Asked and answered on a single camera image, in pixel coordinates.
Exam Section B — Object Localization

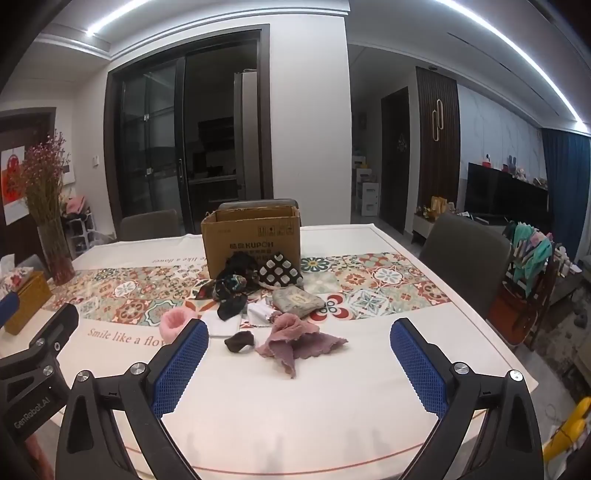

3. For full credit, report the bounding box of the dark glass sliding door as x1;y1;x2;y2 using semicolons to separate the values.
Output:
103;24;273;233

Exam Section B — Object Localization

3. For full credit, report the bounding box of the grey chair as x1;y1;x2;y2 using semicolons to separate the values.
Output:
419;213;511;318
118;209;181;241
213;199;301;226

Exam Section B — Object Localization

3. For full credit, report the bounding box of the blue curtain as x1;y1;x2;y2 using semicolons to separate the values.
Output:
542;129;590;261

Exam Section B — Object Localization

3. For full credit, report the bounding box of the brown cardboard box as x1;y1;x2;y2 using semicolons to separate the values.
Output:
200;205;301;278

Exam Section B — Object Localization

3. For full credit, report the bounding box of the black television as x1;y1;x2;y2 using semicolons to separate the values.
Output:
465;163;549;227

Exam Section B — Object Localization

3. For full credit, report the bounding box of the dark brown scrunchie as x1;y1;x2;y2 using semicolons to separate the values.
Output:
224;331;256;354

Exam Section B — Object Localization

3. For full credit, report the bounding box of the glass vase with dried flowers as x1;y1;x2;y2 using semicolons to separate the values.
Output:
8;130;74;286

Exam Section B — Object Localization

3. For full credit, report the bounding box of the grey chair far left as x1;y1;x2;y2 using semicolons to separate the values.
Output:
118;209;181;241

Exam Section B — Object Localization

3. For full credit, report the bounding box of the white folded cloth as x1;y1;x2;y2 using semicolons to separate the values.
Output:
199;300;279;338

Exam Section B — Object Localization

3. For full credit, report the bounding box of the clothes rack with garments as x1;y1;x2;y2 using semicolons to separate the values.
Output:
488;222;559;347

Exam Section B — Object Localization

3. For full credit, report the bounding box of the white tv cabinet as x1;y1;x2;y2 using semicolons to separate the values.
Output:
413;214;435;245

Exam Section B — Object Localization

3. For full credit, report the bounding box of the grey chair far middle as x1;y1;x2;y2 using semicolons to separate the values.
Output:
213;199;301;226

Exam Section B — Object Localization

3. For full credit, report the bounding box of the black floral scarf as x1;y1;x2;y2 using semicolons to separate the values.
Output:
192;252;259;302

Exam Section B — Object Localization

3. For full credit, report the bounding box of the pink ruffled cloth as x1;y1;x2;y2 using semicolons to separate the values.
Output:
256;313;348;379

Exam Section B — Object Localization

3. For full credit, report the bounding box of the yellow tissue box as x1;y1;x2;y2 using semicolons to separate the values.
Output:
1;254;51;336

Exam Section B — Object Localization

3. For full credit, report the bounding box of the grey chair right side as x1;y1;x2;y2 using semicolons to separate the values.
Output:
419;213;511;318

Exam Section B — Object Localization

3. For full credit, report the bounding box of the black sock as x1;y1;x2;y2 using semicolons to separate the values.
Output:
217;294;247;321

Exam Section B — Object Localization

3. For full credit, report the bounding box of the patterned white tablecloth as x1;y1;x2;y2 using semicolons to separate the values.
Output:
0;223;538;480

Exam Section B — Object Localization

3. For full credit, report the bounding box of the grey floral fabric pouch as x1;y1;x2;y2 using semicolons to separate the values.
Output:
271;285;325;319

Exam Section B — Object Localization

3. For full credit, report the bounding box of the black white patterned pouch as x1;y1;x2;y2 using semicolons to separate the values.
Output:
257;252;304;289

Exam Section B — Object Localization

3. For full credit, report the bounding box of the white shoe rack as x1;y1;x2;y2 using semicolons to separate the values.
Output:
61;196;98;258

